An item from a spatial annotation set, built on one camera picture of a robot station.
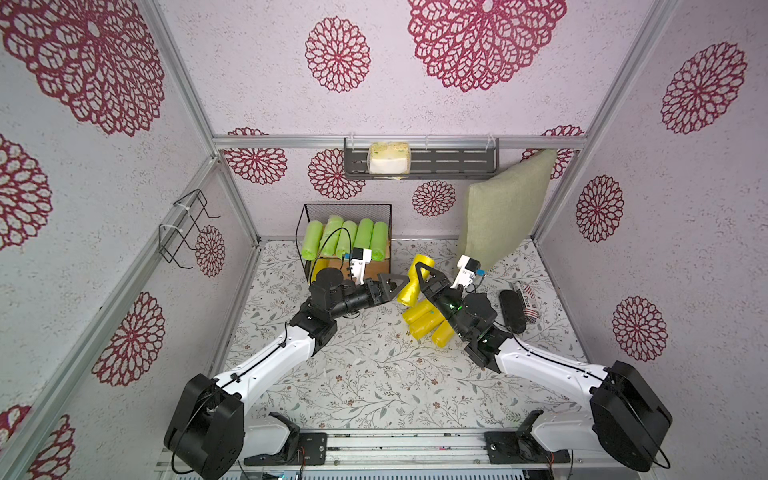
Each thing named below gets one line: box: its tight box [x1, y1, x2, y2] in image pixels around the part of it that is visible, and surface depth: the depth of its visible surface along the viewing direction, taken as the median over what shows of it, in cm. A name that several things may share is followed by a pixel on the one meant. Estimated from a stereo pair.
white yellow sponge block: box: [367, 141, 411, 175], surface depth 92 cm
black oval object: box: [499, 290, 526, 333], surface depth 99 cm
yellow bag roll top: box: [402, 299, 445, 333], surface depth 96 cm
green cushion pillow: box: [457, 149, 557, 271], surface depth 89 cm
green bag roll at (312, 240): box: [301, 220, 323, 260], surface depth 94 cm
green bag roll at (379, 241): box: [370, 221, 389, 262], surface depth 93 cm
